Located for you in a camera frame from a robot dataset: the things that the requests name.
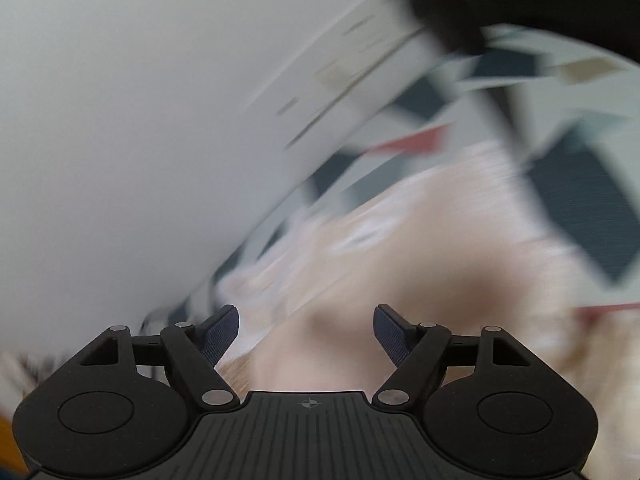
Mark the cream fuzzy jacket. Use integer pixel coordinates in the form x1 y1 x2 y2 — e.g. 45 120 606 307
212 139 640 480

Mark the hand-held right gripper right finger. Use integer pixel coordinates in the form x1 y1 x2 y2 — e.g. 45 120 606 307
372 303 549 410

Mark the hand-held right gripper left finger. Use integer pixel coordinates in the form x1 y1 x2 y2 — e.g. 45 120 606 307
64 304 241 410

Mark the geometric patterned bed sheet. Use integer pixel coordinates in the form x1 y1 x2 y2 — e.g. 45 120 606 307
140 25 640 321

